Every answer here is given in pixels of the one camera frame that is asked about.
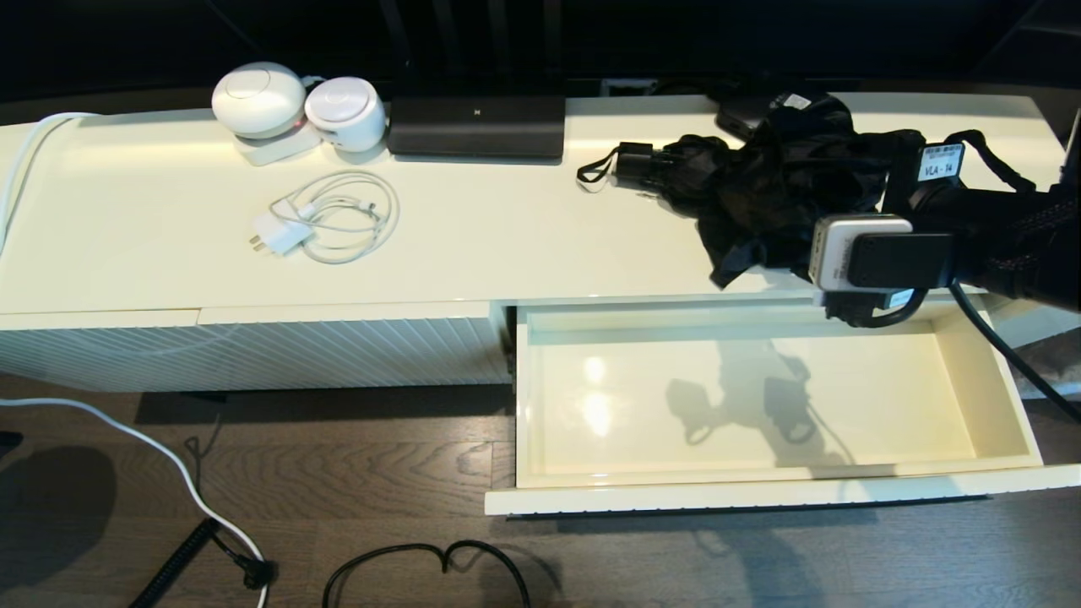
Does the black folding umbrella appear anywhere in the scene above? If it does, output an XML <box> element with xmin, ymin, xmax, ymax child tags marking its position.
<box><xmin>576</xmin><ymin>92</ymin><xmax>926</xmax><ymax>289</ymax></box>

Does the white fluted drawer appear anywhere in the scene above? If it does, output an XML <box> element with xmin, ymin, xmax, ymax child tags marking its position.
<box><xmin>483</xmin><ymin>295</ymin><xmax>1081</xmax><ymax>517</ymax></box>

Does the white ribbed tv cabinet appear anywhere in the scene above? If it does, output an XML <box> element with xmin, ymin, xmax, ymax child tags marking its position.
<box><xmin>0</xmin><ymin>91</ymin><xmax>1081</xmax><ymax>394</ymax></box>

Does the white VLA label tag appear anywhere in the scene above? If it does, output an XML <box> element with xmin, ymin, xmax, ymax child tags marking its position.
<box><xmin>916</xmin><ymin>143</ymin><xmax>966</xmax><ymax>183</ymax></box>

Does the pale grey cushion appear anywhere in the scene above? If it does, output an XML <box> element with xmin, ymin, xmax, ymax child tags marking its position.
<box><xmin>1009</xmin><ymin>325</ymin><xmax>1081</xmax><ymax>399</ymax></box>

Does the black set-top box with label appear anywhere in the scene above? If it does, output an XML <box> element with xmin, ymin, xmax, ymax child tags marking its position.
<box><xmin>715</xmin><ymin>90</ymin><xmax>814</xmax><ymax>142</ymax></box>

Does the black rectangular router box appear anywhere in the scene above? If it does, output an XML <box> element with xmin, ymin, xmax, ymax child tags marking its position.
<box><xmin>388</xmin><ymin>95</ymin><xmax>567</xmax><ymax>160</ymax></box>

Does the small white round speaker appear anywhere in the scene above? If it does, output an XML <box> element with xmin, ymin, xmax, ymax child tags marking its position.
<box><xmin>304</xmin><ymin>76</ymin><xmax>388</xmax><ymax>154</ymax></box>

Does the white plug charger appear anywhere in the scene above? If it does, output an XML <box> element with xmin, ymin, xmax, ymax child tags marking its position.
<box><xmin>248</xmin><ymin>211</ymin><xmax>317</xmax><ymax>257</ymax></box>

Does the flat white base box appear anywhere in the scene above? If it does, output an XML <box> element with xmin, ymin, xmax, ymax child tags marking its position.
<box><xmin>234</xmin><ymin>127</ymin><xmax>324</xmax><ymax>167</ymax></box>

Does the large white round speaker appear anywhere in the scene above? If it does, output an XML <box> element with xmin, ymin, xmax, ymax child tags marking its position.
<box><xmin>211</xmin><ymin>61</ymin><xmax>308</xmax><ymax>141</ymax></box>

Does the black angled power plug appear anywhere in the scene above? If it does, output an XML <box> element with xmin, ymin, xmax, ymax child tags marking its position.
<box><xmin>211</xmin><ymin>528</ymin><xmax>279</xmax><ymax>591</ymax></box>

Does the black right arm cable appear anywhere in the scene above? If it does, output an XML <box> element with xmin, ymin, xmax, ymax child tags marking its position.
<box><xmin>944</xmin><ymin>128</ymin><xmax>1081</xmax><ymax>403</ymax></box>

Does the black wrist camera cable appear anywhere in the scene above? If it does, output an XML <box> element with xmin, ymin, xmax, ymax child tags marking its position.
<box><xmin>823</xmin><ymin>287</ymin><xmax>929</xmax><ymax>329</ymax></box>

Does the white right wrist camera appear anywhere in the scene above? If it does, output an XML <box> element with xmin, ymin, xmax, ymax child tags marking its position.
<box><xmin>808</xmin><ymin>213</ymin><xmax>956</xmax><ymax>296</ymax></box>

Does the coiled white charging cable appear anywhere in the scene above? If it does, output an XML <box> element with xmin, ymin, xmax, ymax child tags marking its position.
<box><xmin>271</xmin><ymin>170</ymin><xmax>402</xmax><ymax>265</ymax></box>

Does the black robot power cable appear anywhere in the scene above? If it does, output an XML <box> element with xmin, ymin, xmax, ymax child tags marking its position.
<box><xmin>322</xmin><ymin>539</ymin><xmax>534</xmax><ymax>608</ymax></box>

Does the thick white power cable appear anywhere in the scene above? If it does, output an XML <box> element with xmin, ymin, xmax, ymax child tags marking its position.
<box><xmin>0</xmin><ymin>395</ymin><xmax>272</xmax><ymax>608</ymax></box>
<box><xmin>0</xmin><ymin>111</ymin><xmax>105</xmax><ymax>259</ymax></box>

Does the black spiral coiled cable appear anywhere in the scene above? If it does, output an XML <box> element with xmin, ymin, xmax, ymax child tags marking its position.
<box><xmin>128</xmin><ymin>517</ymin><xmax>222</xmax><ymax>608</ymax></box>

